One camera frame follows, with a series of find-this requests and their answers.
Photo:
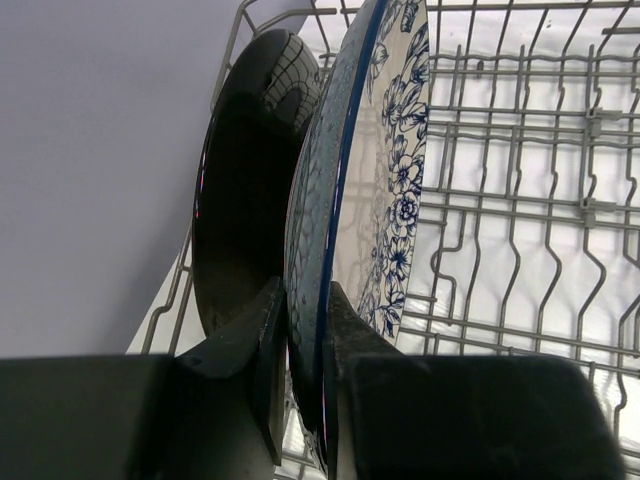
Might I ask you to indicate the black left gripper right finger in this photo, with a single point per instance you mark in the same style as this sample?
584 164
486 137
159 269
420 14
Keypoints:
389 415

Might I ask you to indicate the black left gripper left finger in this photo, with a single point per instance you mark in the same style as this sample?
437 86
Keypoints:
214 412

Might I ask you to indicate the blue floral plate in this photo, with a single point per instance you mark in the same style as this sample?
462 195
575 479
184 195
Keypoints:
354 206

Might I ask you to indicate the black rimmed striped plate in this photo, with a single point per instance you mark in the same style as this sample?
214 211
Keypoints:
250 152

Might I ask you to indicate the grey wire dish rack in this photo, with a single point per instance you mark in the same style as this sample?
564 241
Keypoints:
531 242

